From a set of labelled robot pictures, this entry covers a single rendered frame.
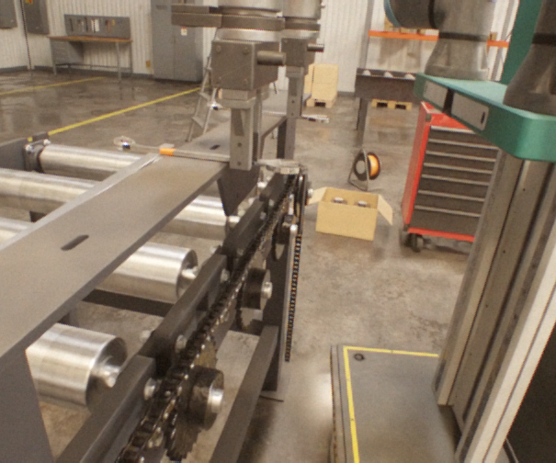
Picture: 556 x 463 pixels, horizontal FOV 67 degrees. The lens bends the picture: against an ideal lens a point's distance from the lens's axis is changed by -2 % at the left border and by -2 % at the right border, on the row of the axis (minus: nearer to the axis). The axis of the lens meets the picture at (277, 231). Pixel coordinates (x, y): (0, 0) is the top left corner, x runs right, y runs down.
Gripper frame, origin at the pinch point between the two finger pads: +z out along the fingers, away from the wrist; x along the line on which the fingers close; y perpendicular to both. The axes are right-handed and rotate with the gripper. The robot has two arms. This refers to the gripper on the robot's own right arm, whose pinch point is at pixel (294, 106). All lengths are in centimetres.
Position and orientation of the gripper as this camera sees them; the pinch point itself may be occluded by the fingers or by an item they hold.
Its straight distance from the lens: 91.9
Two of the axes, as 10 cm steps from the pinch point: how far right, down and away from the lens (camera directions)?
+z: -0.6, 9.0, 4.3
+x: 2.1, -4.0, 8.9
